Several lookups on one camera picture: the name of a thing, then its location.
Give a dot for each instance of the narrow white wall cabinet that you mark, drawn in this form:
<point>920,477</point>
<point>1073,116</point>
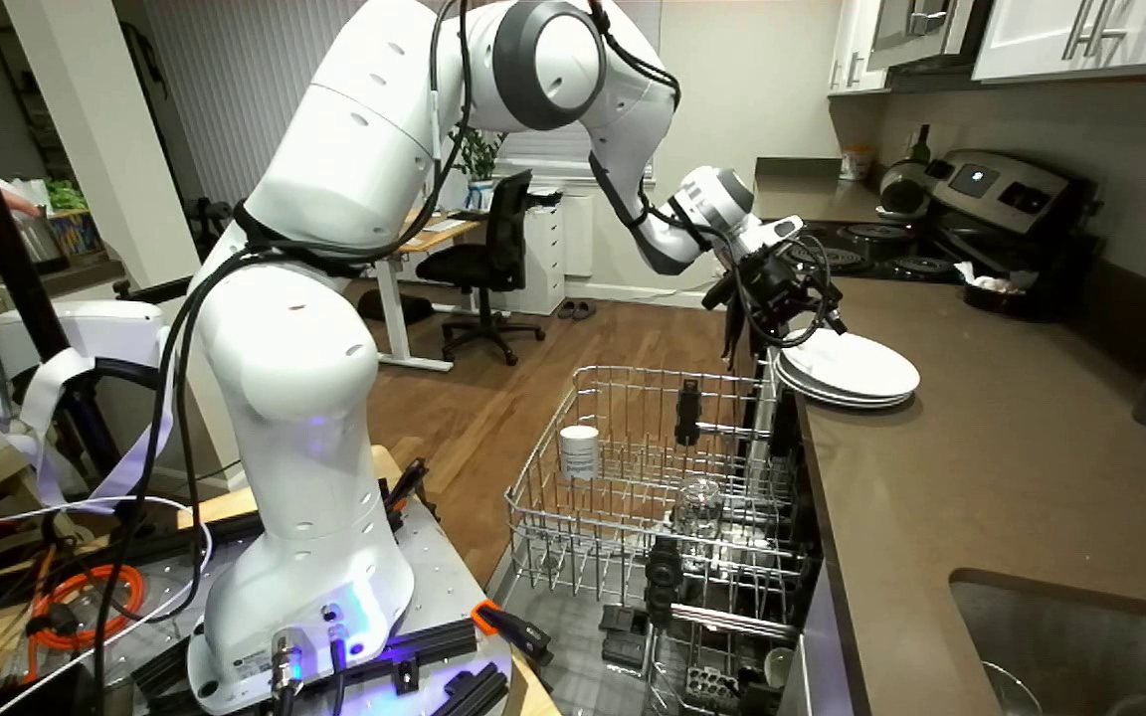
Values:
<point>851,46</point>

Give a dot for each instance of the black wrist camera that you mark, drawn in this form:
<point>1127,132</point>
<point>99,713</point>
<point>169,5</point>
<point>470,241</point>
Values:
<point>726,286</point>

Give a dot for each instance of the black kitchen stove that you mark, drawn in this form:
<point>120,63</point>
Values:
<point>892,246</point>

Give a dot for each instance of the loaded lower dishwasher rack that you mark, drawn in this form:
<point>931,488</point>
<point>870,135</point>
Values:
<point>677,649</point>

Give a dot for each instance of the wide white wall cabinet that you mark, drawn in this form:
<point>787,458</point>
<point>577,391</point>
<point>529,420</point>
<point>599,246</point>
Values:
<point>1035,31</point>

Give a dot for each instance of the robot mounting table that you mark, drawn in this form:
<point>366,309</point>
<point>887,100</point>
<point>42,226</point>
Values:
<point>445,560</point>

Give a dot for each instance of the green potted plant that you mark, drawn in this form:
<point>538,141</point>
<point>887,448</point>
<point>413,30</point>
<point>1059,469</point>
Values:
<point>480,163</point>

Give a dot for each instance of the steel kitchen sink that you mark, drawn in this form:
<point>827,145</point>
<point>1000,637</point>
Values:
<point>1065,637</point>

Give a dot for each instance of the grey open dishwasher door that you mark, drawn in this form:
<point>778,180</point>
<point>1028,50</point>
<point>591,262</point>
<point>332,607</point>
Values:
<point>554,660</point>

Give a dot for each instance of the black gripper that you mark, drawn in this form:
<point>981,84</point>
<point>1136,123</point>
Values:
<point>785,278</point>

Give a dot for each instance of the black tripod pole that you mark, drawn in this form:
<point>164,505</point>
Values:
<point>1,253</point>

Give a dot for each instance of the dark kettle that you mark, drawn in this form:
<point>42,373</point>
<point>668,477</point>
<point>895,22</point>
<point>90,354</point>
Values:
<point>904,192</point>

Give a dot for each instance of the black clamp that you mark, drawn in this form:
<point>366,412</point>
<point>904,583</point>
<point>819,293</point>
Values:
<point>403,489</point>

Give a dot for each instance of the black office chair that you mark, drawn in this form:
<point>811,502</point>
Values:
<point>486,258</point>

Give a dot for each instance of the black rack clip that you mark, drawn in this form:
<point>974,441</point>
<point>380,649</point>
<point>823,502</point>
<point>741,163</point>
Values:
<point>691,412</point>

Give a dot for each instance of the white crumpled cloth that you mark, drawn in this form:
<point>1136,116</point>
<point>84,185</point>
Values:
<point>981,278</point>

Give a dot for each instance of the white box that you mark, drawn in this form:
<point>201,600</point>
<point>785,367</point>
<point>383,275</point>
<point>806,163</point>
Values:
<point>99,324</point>

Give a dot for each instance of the white cup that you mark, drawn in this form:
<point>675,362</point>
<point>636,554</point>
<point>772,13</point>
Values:
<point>577,450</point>

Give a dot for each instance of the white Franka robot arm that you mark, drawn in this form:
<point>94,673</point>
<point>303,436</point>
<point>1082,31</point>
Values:
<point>295,397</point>

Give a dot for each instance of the dark overhead microwave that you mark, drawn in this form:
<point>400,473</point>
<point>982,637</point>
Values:
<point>924,23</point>

